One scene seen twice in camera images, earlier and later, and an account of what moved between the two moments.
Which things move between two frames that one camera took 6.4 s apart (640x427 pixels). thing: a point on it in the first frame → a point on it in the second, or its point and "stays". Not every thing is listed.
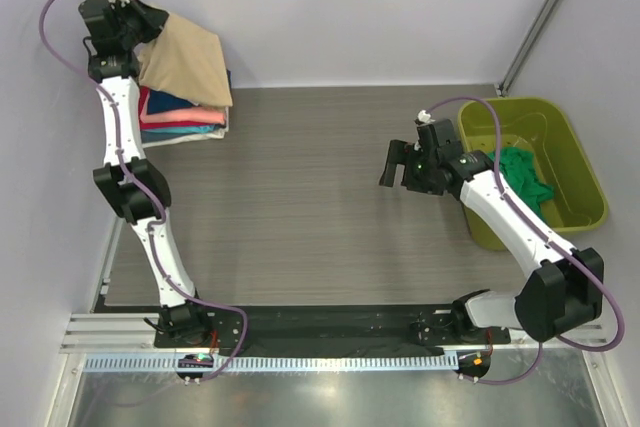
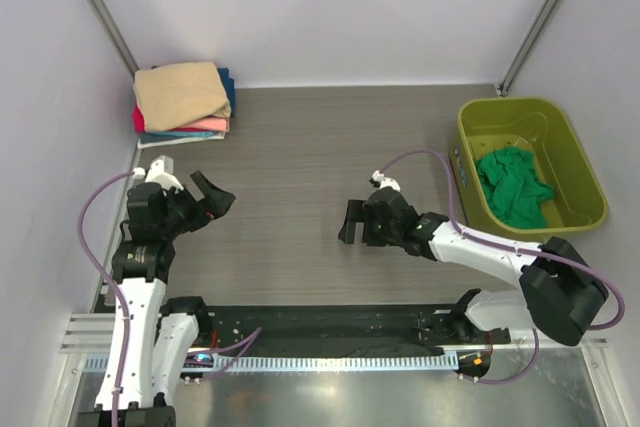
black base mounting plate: (355, 330) stays
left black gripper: (152, 19) → (214, 204)
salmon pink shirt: (213, 115) → (215, 124)
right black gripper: (401, 152) → (361, 211)
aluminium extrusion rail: (114, 333) stays
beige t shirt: (187, 62) → (169, 96)
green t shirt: (519, 165) stays
